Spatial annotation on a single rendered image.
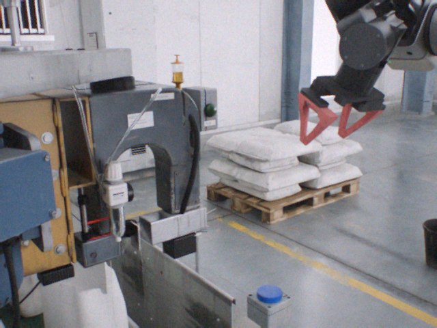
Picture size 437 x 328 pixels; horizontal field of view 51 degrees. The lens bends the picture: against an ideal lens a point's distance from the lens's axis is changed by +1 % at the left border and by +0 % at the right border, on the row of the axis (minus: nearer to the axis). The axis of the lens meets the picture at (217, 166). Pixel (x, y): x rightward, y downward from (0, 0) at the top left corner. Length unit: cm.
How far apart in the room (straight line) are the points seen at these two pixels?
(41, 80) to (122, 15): 403
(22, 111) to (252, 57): 572
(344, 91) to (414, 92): 876
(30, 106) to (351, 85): 52
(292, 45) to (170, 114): 592
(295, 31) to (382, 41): 619
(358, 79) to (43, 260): 63
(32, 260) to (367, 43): 66
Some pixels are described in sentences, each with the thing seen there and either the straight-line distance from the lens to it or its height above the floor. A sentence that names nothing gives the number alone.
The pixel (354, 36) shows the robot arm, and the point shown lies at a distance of 61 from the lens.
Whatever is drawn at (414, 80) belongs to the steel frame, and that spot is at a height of 61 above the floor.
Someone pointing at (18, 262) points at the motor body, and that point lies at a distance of 70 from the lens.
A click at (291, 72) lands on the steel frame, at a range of 684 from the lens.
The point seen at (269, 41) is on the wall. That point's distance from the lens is 664.
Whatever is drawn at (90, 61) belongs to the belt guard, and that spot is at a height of 140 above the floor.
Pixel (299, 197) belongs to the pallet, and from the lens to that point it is 390.
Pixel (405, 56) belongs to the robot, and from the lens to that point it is 88.
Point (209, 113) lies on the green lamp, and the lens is 98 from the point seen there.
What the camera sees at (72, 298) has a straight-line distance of 131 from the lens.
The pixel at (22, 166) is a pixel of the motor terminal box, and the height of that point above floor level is 129.
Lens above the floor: 143
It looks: 16 degrees down
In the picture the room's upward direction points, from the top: 1 degrees counter-clockwise
